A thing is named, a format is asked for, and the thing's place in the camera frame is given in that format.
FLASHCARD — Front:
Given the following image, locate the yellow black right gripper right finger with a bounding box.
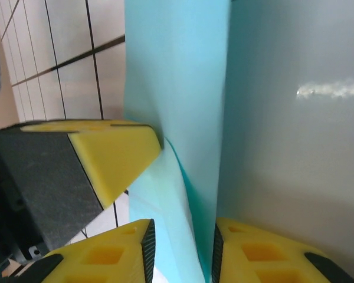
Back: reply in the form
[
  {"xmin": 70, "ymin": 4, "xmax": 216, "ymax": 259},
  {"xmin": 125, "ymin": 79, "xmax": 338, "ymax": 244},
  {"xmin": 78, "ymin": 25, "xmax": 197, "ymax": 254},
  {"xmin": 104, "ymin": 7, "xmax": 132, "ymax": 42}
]
[{"xmin": 211, "ymin": 217, "xmax": 354, "ymax": 283}]

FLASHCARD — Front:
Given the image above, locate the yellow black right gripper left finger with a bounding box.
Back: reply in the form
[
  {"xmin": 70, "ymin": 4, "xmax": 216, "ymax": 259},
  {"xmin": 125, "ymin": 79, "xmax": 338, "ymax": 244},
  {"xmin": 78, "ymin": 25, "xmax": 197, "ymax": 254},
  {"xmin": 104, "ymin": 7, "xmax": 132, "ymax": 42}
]
[{"xmin": 17, "ymin": 218, "xmax": 156, "ymax": 283}]

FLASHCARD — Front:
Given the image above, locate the light blue paper sheet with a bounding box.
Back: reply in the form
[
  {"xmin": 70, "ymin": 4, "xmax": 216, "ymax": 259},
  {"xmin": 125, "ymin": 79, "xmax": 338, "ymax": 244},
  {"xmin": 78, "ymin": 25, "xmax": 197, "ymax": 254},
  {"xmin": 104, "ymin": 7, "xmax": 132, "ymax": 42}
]
[{"xmin": 123, "ymin": 0, "xmax": 234, "ymax": 283}]

